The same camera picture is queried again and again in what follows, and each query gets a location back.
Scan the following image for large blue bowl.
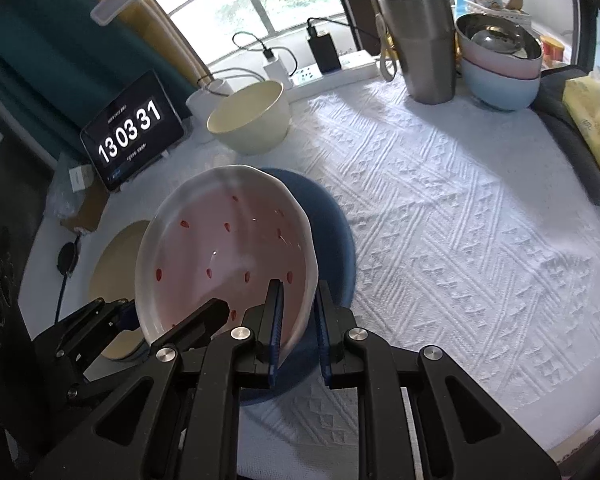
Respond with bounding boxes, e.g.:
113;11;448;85
240;167;357;407

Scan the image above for white charger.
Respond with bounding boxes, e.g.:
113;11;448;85
262;55;286;81

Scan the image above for small white box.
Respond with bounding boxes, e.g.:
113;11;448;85
69;165;93;192

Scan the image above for small pink bowl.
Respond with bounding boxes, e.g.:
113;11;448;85
459;50;542;81

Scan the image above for black round case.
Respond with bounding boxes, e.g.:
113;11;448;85
56;240;81;275

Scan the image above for cream bowl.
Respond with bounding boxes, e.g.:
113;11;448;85
206;80;292;156

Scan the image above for white tablecloth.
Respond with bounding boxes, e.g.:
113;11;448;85
27;75;600;480

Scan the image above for dark window frame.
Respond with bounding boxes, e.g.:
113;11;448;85
330;0;387;56

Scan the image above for orange container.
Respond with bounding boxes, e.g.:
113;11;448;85
540;35;566;63

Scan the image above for yellow tissue pack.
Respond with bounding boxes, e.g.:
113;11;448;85
562;67;600;176

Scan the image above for white power strip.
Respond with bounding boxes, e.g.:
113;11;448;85
285;50;386;88

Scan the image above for pink spotted bowl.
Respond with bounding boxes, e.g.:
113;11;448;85
135;165;321;368

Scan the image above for small light blue bowl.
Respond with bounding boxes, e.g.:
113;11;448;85
464;62;542;112

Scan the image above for black tablet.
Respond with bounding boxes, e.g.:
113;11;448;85
80;70;186;192

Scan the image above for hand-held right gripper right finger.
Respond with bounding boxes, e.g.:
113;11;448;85
314;280;563;480

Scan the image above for black charger cable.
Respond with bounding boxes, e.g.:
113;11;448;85
307;16;361;36
232;31;298;76

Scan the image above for cardboard box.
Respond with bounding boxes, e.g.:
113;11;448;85
55;160;108;233

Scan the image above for steel tumbler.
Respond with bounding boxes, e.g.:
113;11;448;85
371;0;457;105

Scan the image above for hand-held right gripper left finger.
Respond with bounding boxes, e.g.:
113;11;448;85
32;280;286;480

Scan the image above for black charger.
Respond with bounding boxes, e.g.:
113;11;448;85
307;30;342;73

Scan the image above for yellow curtain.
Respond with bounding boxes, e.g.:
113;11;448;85
102;0;211;81

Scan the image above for steel bowl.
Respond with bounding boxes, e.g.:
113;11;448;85
455;12;543;61

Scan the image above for cream plate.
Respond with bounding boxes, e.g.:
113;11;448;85
89;220;153;363

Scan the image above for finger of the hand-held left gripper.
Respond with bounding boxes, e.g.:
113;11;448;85
55;297;141;361
150;299;231;359

